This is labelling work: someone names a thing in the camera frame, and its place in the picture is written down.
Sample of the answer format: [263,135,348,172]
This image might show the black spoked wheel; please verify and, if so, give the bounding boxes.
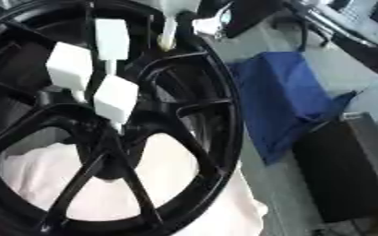
[0,0,246,236]

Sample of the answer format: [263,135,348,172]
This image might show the blue cloth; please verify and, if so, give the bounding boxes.
[226,51,359,166]

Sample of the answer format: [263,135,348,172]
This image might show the white cloth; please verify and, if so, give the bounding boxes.
[0,132,270,236]

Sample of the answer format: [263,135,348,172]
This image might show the black box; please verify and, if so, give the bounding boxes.
[292,112,378,224]

